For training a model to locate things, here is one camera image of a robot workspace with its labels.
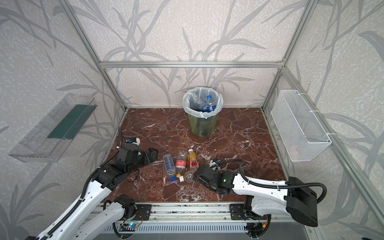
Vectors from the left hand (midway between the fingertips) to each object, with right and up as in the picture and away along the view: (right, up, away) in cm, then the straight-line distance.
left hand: (154, 149), depth 76 cm
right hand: (+22, -14, +3) cm, 26 cm away
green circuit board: (-10, -35, -6) cm, 37 cm away
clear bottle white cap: (+18, -15, +4) cm, 24 cm away
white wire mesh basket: (+67, +10, -14) cm, 69 cm away
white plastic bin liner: (+25, +33, +20) cm, 46 cm away
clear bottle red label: (+12, -10, +10) cm, 18 cm away
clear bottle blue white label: (+23, +26, +20) cm, 40 cm away
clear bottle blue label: (+30, +25, +22) cm, 45 cm away
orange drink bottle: (+19, -7, +10) cm, 23 cm away
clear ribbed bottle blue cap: (+6, -12, +8) cm, 16 cm away
